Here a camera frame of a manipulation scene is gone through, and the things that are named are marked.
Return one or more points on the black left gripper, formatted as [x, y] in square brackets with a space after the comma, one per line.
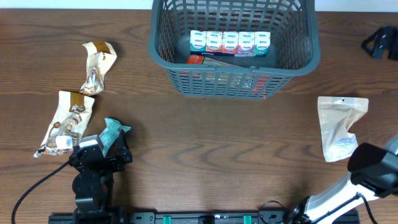
[119, 162]

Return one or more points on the beige paper pouch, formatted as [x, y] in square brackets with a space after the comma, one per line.
[336, 117]

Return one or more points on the orange spaghetti packet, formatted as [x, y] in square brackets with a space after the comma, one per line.
[202, 59]

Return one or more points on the multicolour tissue pack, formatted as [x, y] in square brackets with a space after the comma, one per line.
[230, 43]

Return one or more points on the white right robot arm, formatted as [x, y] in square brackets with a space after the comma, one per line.
[372, 174]

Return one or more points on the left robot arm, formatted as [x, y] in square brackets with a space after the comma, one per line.
[93, 186]

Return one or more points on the teal snack packet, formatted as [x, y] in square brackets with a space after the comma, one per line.
[111, 133]

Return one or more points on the beige brown snack bag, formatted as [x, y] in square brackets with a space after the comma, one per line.
[68, 125]

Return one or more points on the grey plastic basket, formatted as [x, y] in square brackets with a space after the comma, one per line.
[294, 49]

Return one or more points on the crumpled beige snack bag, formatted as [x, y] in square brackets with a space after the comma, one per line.
[101, 57]

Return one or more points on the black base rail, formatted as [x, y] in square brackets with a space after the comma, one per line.
[265, 216]

